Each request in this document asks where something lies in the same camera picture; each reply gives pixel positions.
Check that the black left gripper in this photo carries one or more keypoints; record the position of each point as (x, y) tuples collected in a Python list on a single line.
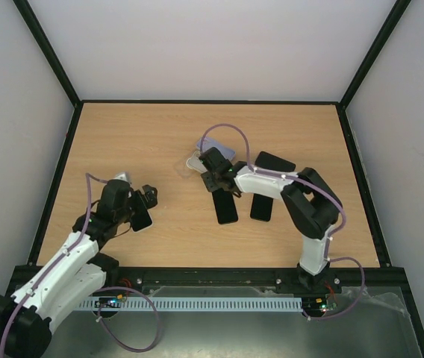
[(151, 200)]

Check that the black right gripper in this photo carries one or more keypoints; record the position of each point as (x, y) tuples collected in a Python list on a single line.
[(213, 175)]

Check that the black phone purple edge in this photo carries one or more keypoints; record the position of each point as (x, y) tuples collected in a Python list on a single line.
[(142, 220)]

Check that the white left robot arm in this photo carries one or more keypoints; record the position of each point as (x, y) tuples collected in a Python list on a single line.
[(30, 316)]

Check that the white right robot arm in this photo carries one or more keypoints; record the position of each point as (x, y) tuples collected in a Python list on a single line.
[(310, 202)]

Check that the lilac phone case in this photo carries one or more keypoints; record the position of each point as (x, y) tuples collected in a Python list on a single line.
[(208, 142)]

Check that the clear magsafe phone case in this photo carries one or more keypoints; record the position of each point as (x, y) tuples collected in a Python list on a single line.
[(182, 169)]

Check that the black phone blue edge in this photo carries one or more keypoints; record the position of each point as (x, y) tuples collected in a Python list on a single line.
[(272, 165)]

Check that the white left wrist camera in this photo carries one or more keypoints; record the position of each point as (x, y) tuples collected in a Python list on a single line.
[(124, 176)]

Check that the black enclosure frame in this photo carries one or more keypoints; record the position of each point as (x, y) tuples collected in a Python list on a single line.
[(387, 274)]

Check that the light blue cable duct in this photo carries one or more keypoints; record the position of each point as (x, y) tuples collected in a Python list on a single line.
[(176, 304)]

